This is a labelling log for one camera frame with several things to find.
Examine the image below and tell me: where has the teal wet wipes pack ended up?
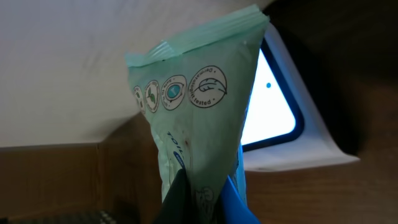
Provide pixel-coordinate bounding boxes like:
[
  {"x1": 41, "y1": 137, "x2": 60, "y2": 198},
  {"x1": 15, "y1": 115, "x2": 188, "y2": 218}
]
[{"x1": 125, "y1": 5, "x2": 269, "y2": 223}]

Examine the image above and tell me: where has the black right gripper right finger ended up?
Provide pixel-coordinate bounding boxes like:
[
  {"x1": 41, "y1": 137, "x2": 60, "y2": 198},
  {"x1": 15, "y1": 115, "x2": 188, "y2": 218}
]
[{"x1": 220, "y1": 177, "x2": 260, "y2": 224}]

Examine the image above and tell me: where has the white barcode scanner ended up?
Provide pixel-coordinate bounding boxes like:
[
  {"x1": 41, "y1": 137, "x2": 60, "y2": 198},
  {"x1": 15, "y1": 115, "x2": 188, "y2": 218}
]
[{"x1": 241, "y1": 25, "x2": 358, "y2": 172}]

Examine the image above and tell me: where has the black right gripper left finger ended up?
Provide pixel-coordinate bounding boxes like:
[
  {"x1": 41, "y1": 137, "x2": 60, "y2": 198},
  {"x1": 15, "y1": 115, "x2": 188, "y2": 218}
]
[{"x1": 154, "y1": 169, "x2": 194, "y2": 224}]

